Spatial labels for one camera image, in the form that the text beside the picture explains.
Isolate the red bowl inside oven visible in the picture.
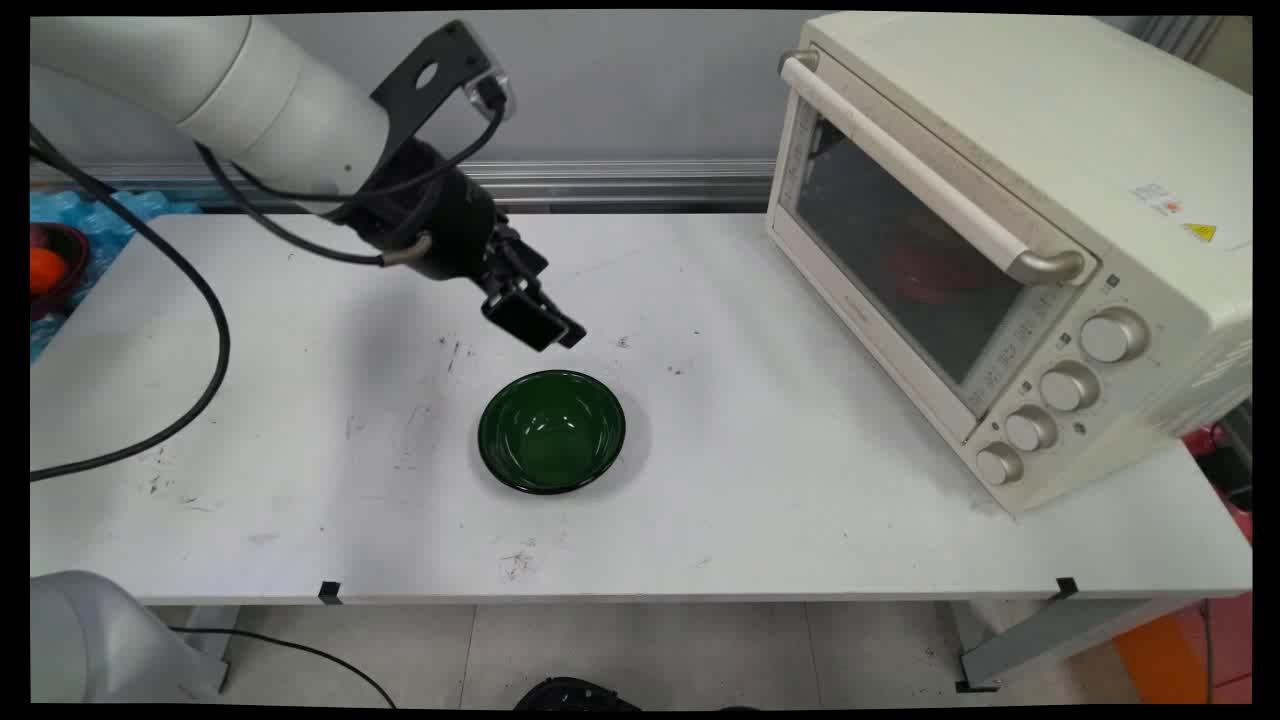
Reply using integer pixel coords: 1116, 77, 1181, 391
880, 240, 1003, 307

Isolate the red object beside table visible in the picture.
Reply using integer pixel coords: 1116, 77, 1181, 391
1181, 423, 1253, 705

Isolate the dark red bowl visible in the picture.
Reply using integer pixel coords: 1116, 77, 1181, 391
30, 221, 92, 322

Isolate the thick black cable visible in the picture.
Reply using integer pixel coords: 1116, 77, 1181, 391
30, 125, 397, 707

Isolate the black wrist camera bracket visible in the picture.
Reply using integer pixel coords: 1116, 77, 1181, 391
371, 20, 517, 153

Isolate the blue bubble plastic sheet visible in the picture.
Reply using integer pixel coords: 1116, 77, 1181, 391
30, 188, 204, 363

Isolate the cream toaster oven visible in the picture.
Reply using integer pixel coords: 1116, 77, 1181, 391
765, 12, 1253, 517

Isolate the green glass bowl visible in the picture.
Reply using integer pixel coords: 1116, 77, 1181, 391
477, 369, 628, 496

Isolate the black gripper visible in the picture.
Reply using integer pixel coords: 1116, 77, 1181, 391
350, 140, 588, 353

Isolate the orange fruit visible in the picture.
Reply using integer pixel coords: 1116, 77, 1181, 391
30, 246, 69, 297

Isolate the grey table leg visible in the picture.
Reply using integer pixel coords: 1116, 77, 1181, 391
953, 596, 1203, 694
150, 604, 243, 693

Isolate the black object on floor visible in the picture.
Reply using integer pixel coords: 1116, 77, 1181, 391
513, 676, 643, 712

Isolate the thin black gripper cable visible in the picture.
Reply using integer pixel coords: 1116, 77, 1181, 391
194, 143, 434, 269

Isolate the oven door with handle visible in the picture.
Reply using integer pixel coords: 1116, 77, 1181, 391
767, 45, 1103, 448

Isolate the white label sticker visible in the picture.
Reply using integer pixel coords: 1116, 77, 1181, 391
1133, 181, 1185, 217

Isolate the aluminium profile rail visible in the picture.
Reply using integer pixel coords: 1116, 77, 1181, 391
30, 157, 780, 214

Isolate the large silver oven knob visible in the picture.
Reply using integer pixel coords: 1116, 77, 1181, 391
1079, 310, 1149, 364

